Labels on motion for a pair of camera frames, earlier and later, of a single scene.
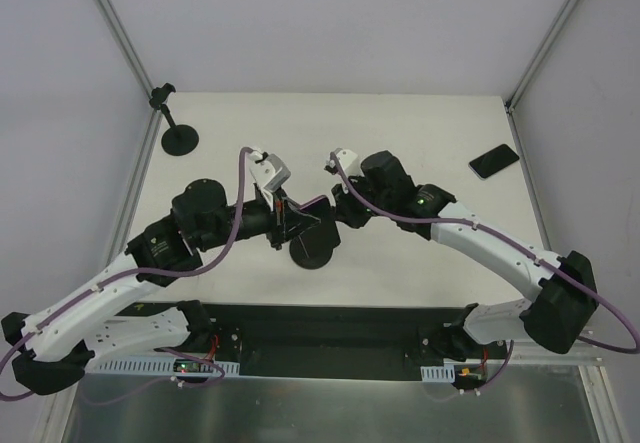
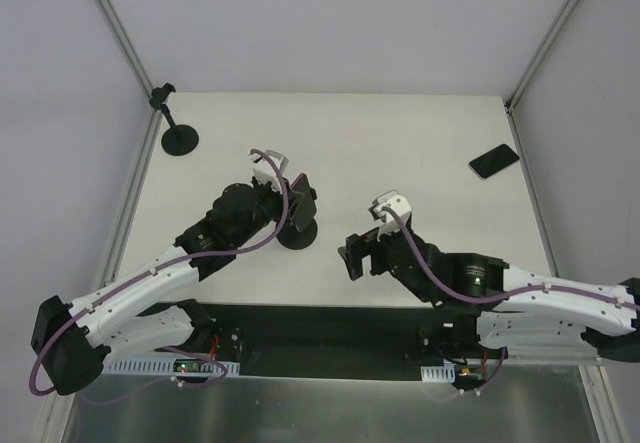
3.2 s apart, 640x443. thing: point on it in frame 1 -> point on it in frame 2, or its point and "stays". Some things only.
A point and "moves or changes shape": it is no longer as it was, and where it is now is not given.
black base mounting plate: (336, 342) stays
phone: (319, 207) -> (305, 206)
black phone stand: (180, 139) stays
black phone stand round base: (313, 248) moves or changes shape
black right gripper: (345, 202) -> (373, 254)
